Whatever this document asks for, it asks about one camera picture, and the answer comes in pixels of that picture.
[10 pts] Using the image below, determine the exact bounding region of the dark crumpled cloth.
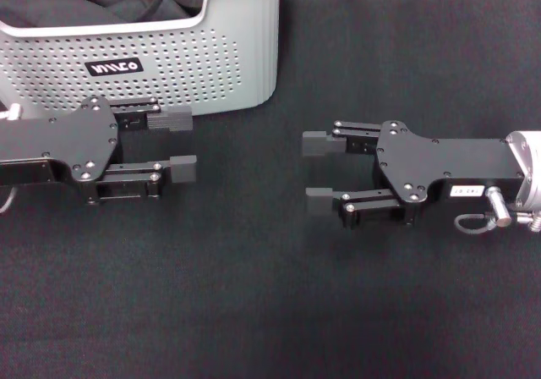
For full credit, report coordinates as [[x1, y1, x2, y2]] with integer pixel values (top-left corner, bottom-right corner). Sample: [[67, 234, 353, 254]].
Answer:
[[0, 0, 204, 29]]

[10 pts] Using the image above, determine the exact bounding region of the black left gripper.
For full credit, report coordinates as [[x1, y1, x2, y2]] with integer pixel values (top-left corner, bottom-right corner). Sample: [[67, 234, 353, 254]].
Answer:
[[0, 95, 199, 206]]

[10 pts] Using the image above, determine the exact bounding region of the grey perforated storage box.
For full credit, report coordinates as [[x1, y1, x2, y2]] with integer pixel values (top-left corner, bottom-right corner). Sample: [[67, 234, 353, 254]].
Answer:
[[0, 0, 282, 123]]

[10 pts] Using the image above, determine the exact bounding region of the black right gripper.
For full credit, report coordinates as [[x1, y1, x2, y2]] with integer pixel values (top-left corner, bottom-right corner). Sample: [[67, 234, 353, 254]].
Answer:
[[303, 120, 525, 231]]

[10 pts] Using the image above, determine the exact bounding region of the black tablecloth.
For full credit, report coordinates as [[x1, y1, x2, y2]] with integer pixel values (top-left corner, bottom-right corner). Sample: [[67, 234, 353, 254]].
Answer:
[[0, 0, 541, 379]]

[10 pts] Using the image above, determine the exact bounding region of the grey cable with metal plug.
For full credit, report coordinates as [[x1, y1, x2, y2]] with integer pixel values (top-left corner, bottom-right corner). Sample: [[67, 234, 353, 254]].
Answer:
[[454, 185, 541, 233], [0, 102, 22, 215]]

